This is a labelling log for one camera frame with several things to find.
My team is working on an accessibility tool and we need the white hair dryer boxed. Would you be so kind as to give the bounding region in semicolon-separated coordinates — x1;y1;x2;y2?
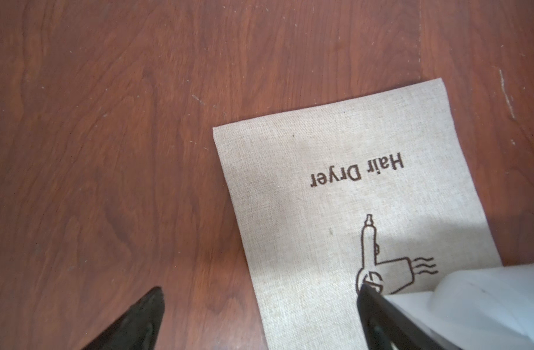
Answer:
386;264;534;349

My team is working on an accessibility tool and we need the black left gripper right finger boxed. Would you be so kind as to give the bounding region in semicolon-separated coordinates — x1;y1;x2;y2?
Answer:
357;284;458;349

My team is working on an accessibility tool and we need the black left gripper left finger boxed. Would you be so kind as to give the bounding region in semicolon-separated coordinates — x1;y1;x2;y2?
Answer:
83;286;165;350

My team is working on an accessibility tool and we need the beige linen drawstring bag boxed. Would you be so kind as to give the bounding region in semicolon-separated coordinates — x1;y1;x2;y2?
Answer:
213;79;501;349

